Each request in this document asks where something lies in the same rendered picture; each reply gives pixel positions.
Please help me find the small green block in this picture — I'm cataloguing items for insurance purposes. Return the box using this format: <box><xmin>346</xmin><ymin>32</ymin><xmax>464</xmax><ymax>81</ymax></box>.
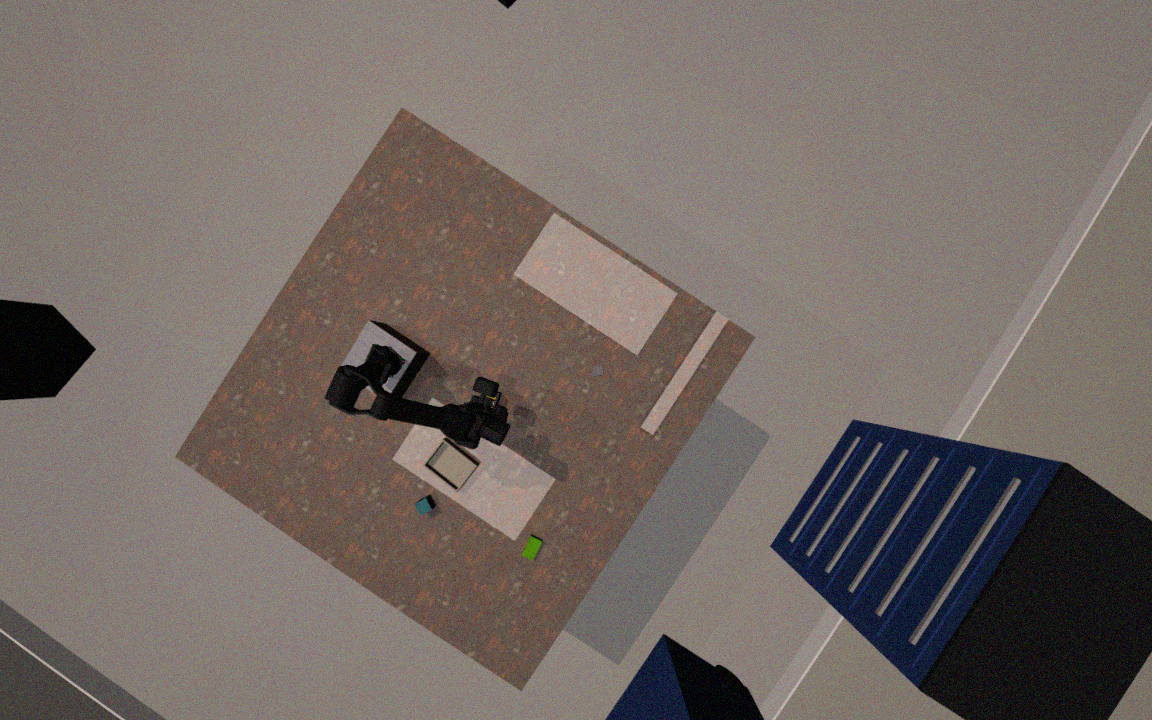
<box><xmin>522</xmin><ymin>535</ymin><xmax>541</xmax><ymax>561</ymax></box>

